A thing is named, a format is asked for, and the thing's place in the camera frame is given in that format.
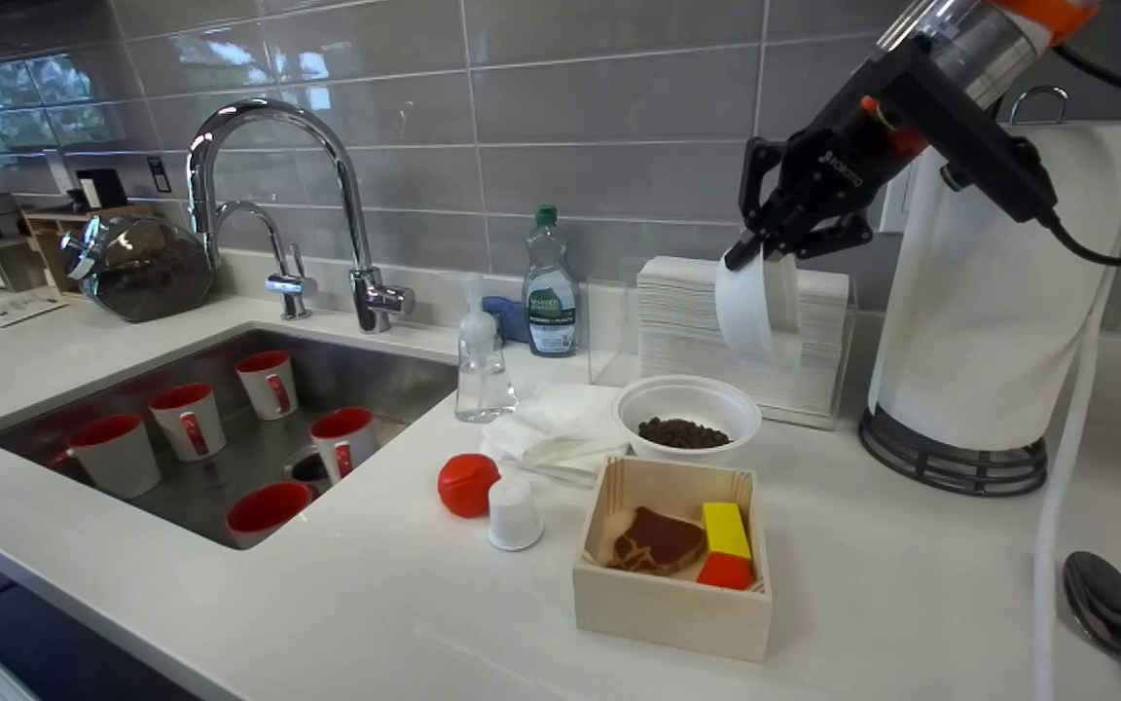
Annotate green-capped dish soap bottle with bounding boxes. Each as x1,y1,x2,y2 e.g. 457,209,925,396
522,204,583,364

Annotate black cable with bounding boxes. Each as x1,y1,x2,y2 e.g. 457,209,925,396
1040,42,1121,268

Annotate tall chrome faucet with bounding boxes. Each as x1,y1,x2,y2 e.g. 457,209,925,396
183,98,422,335

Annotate red toy block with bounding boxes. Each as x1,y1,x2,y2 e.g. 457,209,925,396
693,548,765,595

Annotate small chrome faucet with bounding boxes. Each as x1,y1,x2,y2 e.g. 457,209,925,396
214,197,320,322

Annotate white napkin stack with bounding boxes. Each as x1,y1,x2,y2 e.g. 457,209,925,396
635,254,858,424

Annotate metal spoon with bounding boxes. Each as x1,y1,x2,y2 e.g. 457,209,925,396
1059,548,1121,701

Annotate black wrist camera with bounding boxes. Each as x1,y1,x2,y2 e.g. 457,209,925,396
925,111,1059,226

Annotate light wooden box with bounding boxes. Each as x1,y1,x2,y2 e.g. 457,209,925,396
573,452,779,666

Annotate brown toy toast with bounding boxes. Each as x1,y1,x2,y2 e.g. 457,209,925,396
602,503,710,582

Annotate yellow toy block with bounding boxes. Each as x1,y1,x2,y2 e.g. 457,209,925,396
696,499,754,564

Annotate red toy tomato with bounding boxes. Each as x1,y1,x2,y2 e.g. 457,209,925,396
438,448,506,522

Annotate blue sponge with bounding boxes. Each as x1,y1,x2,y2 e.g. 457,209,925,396
478,294,534,347

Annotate stainless steel sink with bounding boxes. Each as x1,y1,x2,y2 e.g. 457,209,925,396
0,322,464,555

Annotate wooden frame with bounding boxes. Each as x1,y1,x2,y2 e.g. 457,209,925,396
19,208,99,295

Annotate orange strap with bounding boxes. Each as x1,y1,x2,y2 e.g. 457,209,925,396
998,0,1103,42

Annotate white label card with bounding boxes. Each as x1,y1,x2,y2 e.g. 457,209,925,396
0,290,72,328

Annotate white paper towel roll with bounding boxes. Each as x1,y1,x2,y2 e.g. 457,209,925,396
870,121,1121,457

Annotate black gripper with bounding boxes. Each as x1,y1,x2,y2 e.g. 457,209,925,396
719,80,925,272

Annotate dark brown coffee beans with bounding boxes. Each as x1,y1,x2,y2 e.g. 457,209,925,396
635,415,732,452

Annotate red and white mug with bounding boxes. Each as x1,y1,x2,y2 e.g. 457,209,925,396
230,347,305,421
72,411,163,499
146,377,230,465
308,404,381,483
224,478,320,544

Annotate small white cup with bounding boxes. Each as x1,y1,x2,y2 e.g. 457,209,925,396
483,472,551,559

